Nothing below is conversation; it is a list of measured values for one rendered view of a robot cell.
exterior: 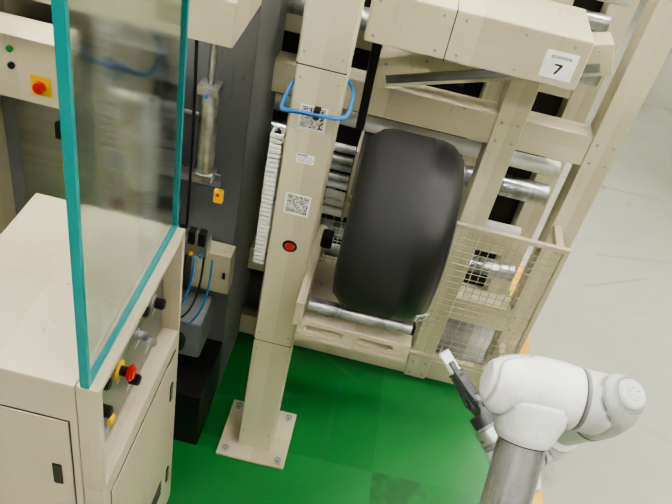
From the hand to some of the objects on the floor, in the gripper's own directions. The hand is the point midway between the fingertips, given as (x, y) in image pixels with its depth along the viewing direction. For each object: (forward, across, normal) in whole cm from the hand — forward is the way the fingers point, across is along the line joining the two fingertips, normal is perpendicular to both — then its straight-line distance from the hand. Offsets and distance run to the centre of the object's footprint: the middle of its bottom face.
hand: (449, 361), depth 210 cm
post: (+19, +100, -55) cm, 116 cm away
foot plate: (+19, +100, -55) cm, 116 cm away
